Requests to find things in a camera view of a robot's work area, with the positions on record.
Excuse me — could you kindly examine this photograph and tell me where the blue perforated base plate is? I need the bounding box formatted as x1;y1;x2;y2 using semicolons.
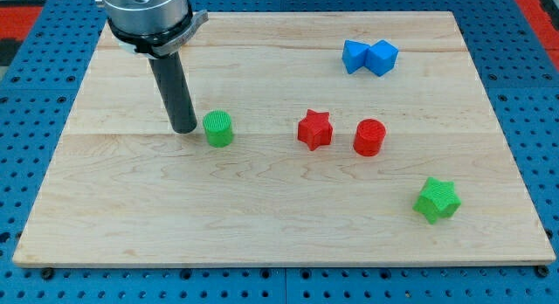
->
1;0;558;303

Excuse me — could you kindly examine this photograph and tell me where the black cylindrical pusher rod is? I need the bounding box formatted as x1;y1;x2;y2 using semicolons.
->
149;52;197;134

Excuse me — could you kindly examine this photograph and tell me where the green star block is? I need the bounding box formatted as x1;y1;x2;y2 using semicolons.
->
412;176;461;225

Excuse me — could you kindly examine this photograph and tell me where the red star block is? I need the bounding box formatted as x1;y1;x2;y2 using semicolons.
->
297;109;333;151

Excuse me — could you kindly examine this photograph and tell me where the red cylinder block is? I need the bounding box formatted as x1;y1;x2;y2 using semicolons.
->
353;119;386;156

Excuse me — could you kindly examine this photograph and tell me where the blue double cube block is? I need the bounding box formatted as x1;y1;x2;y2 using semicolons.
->
342;40;399;77

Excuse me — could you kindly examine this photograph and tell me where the green cylinder block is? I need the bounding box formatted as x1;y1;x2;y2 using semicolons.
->
203;110;234;148

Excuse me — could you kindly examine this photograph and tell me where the light wooden board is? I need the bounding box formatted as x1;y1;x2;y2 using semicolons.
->
13;11;556;268

